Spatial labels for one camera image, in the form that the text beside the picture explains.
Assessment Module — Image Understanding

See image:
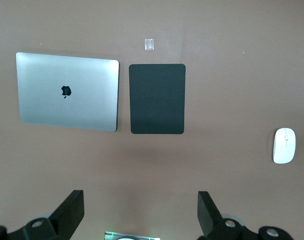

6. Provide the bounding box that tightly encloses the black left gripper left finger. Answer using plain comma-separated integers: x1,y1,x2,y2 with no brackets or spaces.
6,189,85,240

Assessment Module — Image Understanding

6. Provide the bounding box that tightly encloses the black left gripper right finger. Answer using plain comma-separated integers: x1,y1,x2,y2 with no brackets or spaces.
197,190,245,240

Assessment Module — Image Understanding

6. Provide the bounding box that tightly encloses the white computer mouse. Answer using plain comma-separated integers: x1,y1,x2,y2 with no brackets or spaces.
273,127,297,165

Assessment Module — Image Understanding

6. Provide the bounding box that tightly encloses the black mouse pad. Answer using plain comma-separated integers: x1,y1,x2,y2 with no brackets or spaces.
128,63,187,135

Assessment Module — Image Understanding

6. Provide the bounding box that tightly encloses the silver Apple laptop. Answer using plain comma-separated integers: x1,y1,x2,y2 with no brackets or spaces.
15,51,120,133

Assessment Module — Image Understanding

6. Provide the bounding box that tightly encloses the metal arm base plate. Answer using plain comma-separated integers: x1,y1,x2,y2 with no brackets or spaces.
104,230,160,240

